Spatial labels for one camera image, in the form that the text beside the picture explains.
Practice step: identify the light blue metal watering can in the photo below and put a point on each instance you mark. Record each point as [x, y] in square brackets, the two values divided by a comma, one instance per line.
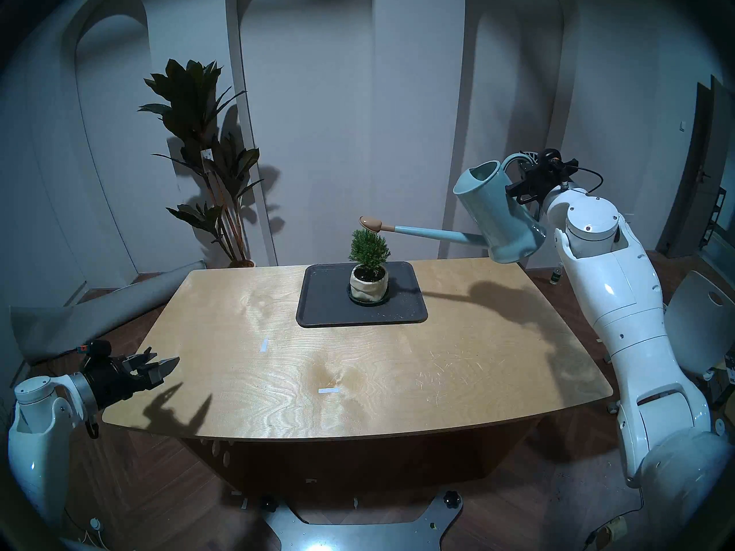
[499, 217]

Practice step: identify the clear plastic bottle green label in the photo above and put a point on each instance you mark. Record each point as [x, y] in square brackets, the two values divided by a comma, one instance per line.
[554, 276]

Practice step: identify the white swivel office chair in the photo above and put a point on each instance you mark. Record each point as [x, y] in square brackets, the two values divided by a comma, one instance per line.
[700, 326]

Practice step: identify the beige floor power strip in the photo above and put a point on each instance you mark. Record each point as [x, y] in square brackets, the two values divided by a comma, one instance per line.
[613, 528]

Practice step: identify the black metal shelf rack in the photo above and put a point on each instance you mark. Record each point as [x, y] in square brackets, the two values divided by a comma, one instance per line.
[714, 217]

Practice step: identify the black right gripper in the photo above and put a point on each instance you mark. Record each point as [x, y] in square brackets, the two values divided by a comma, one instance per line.
[545, 182]

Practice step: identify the black base knob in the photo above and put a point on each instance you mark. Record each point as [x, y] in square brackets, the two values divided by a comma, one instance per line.
[452, 499]
[269, 503]

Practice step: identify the white round floor plug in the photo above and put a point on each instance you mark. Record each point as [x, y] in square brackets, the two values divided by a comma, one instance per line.
[95, 524]

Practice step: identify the grey open door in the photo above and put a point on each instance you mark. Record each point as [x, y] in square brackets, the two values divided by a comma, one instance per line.
[686, 200]

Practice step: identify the dark grey rectangular tray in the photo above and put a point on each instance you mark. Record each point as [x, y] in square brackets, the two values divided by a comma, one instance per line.
[324, 303]

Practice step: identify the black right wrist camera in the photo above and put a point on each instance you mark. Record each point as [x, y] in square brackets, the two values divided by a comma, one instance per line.
[551, 158]

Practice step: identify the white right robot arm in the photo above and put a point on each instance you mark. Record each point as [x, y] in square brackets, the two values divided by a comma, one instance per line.
[620, 303]

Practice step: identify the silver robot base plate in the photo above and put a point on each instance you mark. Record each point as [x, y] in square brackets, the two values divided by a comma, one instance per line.
[356, 535]

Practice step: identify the rolled grey floor mat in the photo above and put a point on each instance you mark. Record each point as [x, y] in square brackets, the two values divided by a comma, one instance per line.
[86, 317]

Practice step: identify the tall dark green floor plant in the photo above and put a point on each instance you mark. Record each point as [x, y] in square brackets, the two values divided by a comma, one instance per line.
[189, 96]

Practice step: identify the small conifer in beige pot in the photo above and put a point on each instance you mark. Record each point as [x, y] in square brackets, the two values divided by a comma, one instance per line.
[369, 286]

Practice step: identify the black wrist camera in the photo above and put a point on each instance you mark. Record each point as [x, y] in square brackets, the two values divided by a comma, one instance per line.
[97, 349]
[551, 158]

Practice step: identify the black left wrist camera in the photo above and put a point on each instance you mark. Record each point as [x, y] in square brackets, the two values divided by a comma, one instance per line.
[97, 349]

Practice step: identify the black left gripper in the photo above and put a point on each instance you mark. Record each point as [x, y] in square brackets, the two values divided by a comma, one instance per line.
[112, 379]

